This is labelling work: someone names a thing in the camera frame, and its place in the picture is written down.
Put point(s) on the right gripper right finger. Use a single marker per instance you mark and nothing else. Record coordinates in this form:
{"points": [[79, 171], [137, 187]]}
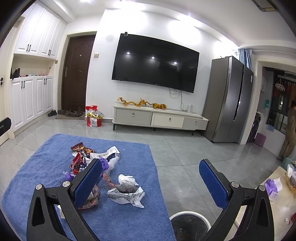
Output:
{"points": [[257, 222]]}

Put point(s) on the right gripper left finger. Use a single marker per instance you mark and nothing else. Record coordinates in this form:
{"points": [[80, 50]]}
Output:
{"points": [[43, 222]]}

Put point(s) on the red chips snack bag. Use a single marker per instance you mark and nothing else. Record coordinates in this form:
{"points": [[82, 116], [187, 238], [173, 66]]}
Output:
{"points": [[79, 163]]}

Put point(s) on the purple plastic bag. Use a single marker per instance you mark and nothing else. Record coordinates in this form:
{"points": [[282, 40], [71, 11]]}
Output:
{"points": [[69, 176]]}

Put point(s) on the white printed plastic bag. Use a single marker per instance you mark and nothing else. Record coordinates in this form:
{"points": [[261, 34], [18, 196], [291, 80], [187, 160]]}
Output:
{"points": [[127, 198]]}

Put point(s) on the white round trash bin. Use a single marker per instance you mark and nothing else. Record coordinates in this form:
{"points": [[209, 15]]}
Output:
{"points": [[189, 225]]}

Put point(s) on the white lower shoe cabinets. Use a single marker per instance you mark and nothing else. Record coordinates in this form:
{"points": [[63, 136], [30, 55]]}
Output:
{"points": [[30, 97]]}

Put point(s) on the purple tissue pack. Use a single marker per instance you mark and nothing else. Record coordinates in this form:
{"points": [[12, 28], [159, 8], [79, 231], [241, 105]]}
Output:
{"points": [[273, 187]]}

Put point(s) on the small red candy wrapper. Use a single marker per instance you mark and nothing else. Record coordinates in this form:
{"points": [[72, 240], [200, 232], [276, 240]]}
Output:
{"points": [[93, 199]]}

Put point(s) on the black shoe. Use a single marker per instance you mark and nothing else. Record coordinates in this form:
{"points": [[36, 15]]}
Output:
{"points": [[52, 113]]}

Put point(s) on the black handbag on shelf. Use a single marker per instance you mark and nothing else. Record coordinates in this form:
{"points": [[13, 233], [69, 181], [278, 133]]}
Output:
{"points": [[15, 73]]}

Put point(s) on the blue carpet rug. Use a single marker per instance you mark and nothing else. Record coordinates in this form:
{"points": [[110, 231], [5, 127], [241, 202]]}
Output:
{"points": [[108, 219]]}

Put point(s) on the brown door mat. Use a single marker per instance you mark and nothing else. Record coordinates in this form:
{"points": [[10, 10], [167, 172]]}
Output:
{"points": [[64, 117]]}

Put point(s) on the dark red snack wrapper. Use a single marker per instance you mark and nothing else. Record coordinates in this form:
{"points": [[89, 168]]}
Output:
{"points": [[80, 148]]}

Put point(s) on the beige interior door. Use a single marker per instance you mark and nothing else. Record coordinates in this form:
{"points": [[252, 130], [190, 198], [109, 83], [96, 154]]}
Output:
{"points": [[7, 49]]}

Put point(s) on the crumpled white tissue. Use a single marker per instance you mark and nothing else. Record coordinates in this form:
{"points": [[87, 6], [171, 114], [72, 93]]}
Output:
{"points": [[127, 184]]}

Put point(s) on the white blue paper package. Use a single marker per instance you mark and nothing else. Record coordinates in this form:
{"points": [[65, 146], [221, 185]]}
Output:
{"points": [[112, 155]]}

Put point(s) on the purple storage box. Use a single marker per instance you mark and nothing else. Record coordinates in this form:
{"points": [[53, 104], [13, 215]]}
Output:
{"points": [[260, 139]]}

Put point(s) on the person in khaki clothes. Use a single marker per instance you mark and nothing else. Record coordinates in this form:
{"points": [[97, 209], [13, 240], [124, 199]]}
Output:
{"points": [[289, 142]]}

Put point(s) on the red white gift bag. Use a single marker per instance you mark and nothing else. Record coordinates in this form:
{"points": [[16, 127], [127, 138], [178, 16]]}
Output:
{"points": [[94, 117]]}

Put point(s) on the dark brown entrance door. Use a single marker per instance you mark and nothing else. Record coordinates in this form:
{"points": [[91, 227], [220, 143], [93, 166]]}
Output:
{"points": [[75, 72]]}

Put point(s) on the grey double door refrigerator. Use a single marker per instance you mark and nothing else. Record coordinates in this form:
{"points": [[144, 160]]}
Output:
{"points": [[228, 100]]}

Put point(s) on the white low TV cabinet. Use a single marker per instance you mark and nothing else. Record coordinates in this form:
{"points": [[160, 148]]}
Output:
{"points": [[157, 118]]}

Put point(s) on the golden dragon ornament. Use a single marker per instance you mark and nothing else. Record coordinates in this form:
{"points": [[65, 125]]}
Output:
{"points": [[143, 102]]}

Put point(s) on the blue window curtain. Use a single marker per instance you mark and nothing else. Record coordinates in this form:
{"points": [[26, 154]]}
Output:
{"points": [[245, 57]]}

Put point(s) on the white upper wall cabinets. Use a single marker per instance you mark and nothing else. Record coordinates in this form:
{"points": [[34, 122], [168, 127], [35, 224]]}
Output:
{"points": [[41, 33]]}

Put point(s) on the large black wall television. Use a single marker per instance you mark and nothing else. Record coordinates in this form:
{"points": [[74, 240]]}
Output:
{"points": [[157, 62]]}

